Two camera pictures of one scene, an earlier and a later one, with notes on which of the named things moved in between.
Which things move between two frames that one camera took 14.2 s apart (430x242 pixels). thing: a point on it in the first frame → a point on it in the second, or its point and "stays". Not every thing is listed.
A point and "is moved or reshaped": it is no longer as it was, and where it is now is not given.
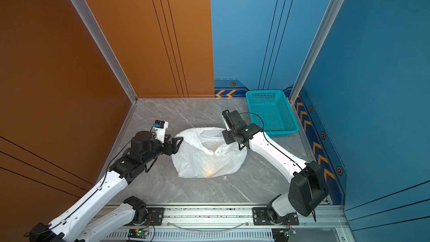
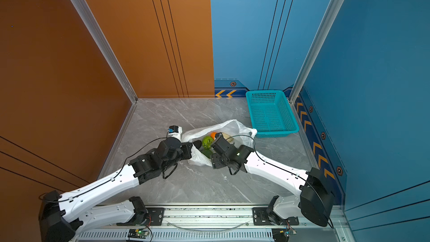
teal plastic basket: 270,110 stays
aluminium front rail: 178,217 stays
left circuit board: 135,233 stays
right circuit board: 281,234 stays
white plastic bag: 204,154 is moved or reshaped
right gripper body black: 229,136 → 218,161
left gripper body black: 158,149 → 183,153
